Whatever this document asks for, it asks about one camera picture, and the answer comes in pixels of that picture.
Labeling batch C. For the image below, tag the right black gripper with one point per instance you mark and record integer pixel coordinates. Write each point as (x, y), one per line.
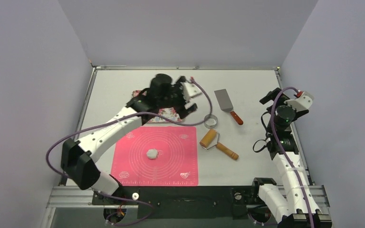
(271, 100)

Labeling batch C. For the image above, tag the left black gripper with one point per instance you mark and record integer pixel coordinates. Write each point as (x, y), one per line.
(177, 88)

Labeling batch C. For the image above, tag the wooden dough roller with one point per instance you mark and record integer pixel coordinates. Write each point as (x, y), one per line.
(212, 139)

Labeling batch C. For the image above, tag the white dough piece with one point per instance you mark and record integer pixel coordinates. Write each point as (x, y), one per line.
(153, 154)

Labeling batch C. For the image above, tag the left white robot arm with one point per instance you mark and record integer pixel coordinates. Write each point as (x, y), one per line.
(78, 158)

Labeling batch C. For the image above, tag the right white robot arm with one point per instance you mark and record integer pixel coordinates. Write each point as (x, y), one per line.
(297, 207)

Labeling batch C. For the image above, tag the floral tray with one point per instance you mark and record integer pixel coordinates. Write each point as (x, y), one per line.
(169, 113)

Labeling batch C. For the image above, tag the pink silicone baking mat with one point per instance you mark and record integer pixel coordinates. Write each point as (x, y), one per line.
(177, 166)

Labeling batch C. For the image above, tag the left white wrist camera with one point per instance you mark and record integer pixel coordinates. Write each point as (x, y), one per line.
(190, 91)

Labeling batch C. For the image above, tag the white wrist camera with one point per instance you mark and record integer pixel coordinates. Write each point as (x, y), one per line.
(301, 103)
(190, 91)

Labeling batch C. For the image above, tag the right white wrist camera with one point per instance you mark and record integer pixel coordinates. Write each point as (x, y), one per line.
(301, 103)

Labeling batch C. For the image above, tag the metal spatula wooden handle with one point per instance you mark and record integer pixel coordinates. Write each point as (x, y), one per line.
(226, 105)

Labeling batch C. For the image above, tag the metal ring cutter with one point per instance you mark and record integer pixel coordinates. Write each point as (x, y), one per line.
(210, 121)

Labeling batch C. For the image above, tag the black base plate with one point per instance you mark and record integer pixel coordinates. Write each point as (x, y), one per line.
(236, 202)

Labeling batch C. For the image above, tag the aluminium front rail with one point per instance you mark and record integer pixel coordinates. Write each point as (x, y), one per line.
(73, 197)

